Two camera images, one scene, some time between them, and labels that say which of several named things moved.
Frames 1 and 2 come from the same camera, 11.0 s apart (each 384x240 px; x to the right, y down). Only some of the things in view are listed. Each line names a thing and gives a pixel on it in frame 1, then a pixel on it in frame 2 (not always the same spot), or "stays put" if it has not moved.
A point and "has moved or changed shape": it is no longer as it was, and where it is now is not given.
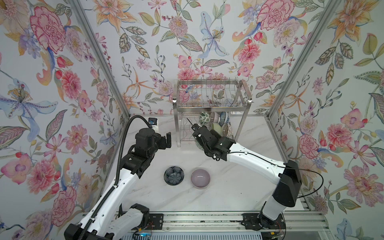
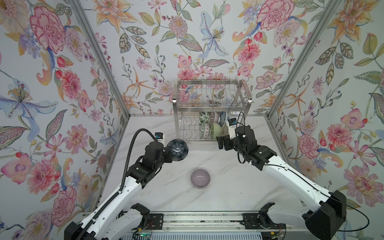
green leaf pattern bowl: [204, 119] stays put
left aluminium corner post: [101, 54] stays put
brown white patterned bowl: [227, 130] stays put
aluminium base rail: [232, 222] stays put
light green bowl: [217, 127] stays put
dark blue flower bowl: [174, 175] -> [180, 149]
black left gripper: [163, 145] -> [168, 152]
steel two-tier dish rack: [190, 96] stays put
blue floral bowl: [224, 118] stays put
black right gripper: [214, 135] -> [227, 141]
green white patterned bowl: [198, 145] has moved or changed shape
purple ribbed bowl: [214, 117] stays put
